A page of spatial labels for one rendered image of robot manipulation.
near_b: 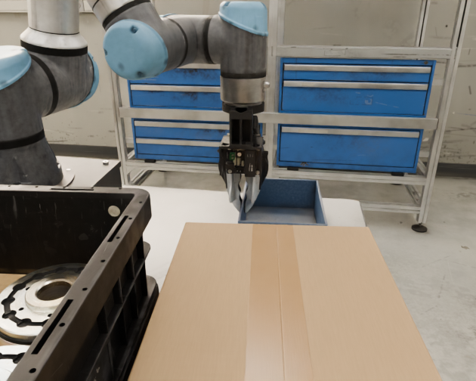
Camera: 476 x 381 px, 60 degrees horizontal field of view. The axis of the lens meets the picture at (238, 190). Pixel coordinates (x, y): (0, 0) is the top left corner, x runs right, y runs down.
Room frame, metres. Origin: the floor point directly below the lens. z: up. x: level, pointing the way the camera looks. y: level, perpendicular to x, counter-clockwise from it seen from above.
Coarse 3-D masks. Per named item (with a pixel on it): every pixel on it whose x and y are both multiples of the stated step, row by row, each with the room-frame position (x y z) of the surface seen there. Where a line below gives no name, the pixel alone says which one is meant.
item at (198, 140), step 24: (168, 72) 2.18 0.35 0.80; (192, 72) 2.17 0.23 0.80; (216, 72) 2.15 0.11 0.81; (144, 96) 2.21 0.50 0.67; (168, 96) 2.19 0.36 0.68; (192, 96) 2.17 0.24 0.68; (216, 96) 2.15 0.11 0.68; (144, 120) 2.21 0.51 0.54; (168, 120) 2.19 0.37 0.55; (192, 120) 2.17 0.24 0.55; (144, 144) 2.21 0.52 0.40; (168, 144) 2.19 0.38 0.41; (192, 144) 2.16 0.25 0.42; (216, 144) 2.14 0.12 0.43
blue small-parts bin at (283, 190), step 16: (272, 192) 0.81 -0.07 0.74; (288, 192) 0.80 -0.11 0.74; (304, 192) 0.80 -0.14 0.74; (240, 208) 0.67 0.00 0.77; (256, 208) 0.80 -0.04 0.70; (272, 208) 0.80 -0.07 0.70; (288, 208) 0.80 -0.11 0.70; (304, 208) 0.80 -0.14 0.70; (320, 208) 0.68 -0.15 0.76; (272, 224) 0.61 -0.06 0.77; (288, 224) 0.61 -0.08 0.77; (304, 224) 0.61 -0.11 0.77; (320, 224) 0.61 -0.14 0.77
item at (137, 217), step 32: (0, 192) 0.38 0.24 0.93; (32, 192) 0.38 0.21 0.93; (64, 192) 0.38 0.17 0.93; (96, 192) 0.38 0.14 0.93; (128, 192) 0.37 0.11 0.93; (128, 224) 0.31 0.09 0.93; (96, 256) 0.26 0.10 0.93; (128, 256) 0.29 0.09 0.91; (96, 288) 0.23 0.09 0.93; (64, 320) 0.19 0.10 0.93; (32, 352) 0.17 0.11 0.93; (64, 352) 0.18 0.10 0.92
